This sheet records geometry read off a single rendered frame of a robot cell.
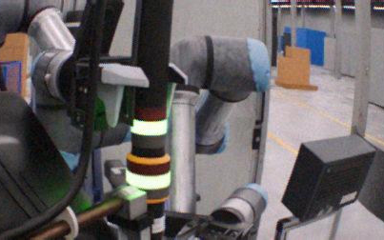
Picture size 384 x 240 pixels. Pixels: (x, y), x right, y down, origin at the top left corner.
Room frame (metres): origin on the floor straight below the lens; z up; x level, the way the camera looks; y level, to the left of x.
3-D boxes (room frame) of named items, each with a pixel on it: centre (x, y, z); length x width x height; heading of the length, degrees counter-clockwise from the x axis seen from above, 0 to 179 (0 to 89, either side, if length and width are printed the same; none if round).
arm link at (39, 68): (0.65, 0.22, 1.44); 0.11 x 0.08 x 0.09; 39
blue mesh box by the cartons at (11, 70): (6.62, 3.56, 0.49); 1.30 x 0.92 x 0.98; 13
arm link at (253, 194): (0.81, -0.11, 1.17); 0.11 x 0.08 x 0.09; 155
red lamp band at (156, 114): (0.43, 0.04, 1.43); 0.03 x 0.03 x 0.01
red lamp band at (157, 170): (0.43, 0.04, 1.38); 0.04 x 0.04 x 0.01
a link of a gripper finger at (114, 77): (0.43, 0.07, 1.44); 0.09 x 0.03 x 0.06; 30
